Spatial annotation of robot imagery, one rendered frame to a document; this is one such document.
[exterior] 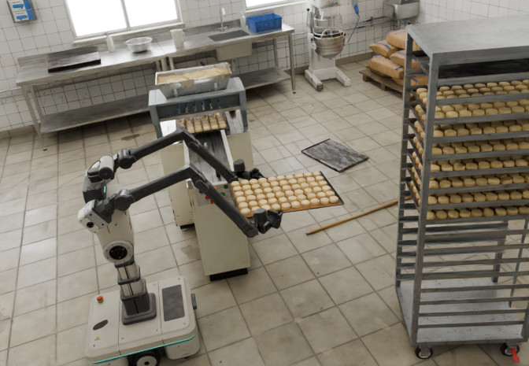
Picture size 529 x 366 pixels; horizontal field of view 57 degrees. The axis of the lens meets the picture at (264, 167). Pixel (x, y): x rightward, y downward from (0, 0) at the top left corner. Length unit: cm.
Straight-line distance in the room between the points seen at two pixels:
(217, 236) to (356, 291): 103
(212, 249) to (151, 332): 74
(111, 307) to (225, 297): 77
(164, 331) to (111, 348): 31
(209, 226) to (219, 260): 30
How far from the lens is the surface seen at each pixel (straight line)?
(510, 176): 265
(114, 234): 277
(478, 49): 216
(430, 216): 256
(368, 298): 347
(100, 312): 335
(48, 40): 680
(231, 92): 368
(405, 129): 272
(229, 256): 354
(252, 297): 352
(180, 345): 312
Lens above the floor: 243
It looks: 29 degrees down
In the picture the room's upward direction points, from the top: 6 degrees counter-clockwise
